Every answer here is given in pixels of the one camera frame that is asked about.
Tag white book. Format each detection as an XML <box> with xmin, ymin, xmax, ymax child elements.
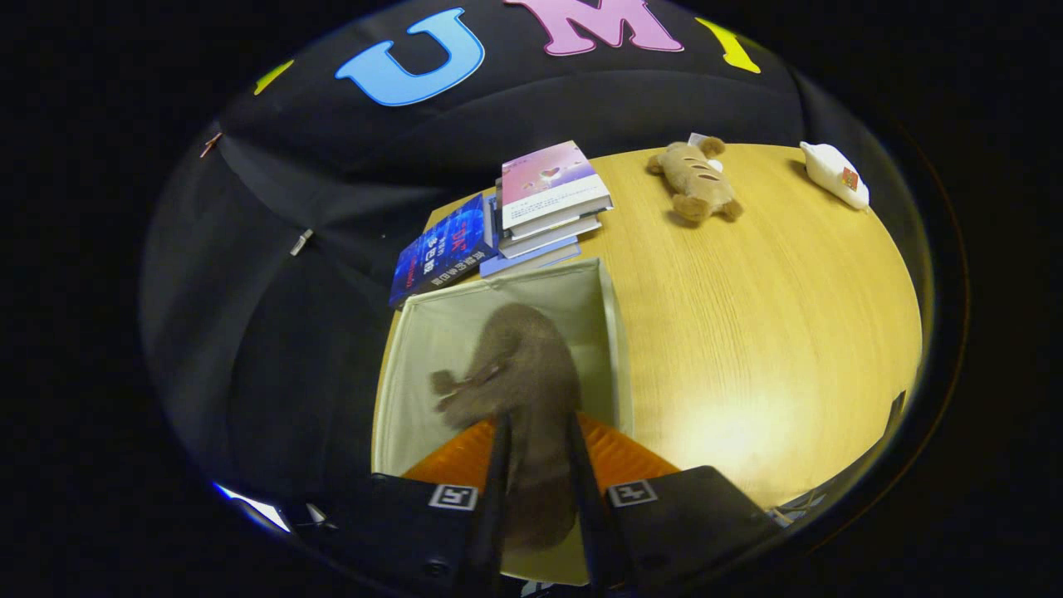
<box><xmin>497</xmin><ymin>212</ymin><xmax>603</xmax><ymax>258</ymax></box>

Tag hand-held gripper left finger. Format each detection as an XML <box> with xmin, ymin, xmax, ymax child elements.
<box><xmin>291</xmin><ymin>415</ymin><xmax>512</xmax><ymax>598</ymax></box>

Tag brown bread plush toy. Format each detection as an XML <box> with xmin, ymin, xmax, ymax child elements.
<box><xmin>646</xmin><ymin>136</ymin><xmax>744</xmax><ymax>225</ymax></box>

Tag white plush toy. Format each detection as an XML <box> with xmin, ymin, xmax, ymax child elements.
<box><xmin>799</xmin><ymin>141</ymin><xmax>870</xmax><ymax>210</ymax></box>

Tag lit display screen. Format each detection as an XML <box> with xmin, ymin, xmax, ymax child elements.
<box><xmin>212</xmin><ymin>480</ymin><xmax>291</xmax><ymax>534</ymax></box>

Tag brown fuzzy slipper shoe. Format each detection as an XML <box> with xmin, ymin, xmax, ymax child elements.
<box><xmin>429</xmin><ymin>303</ymin><xmax>584</xmax><ymax>551</ymax></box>

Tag pale blue book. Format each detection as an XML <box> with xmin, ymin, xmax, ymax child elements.
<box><xmin>479</xmin><ymin>235</ymin><xmax>582</xmax><ymax>279</ymax></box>

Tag green fabric storage box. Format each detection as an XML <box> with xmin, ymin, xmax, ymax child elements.
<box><xmin>371</xmin><ymin>256</ymin><xmax>636</xmax><ymax>586</ymax></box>

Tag dark blue book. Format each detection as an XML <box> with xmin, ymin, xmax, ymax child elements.
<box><xmin>389</xmin><ymin>193</ymin><xmax>499</xmax><ymax>310</ymax></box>

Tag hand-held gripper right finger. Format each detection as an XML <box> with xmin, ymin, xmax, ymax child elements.
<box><xmin>566</xmin><ymin>411</ymin><xmax>781</xmax><ymax>595</ymax></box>

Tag pink cover book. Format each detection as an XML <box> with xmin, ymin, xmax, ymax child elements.
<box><xmin>501</xmin><ymin>140</ymin><xmax>614</xmax><ymax>232</ymax></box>

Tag black backdrop cloth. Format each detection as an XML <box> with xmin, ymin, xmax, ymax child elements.
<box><xmin>140</xmin><ymin>0</ymin><xmax>914</xmax><ymax>516</ymax></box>

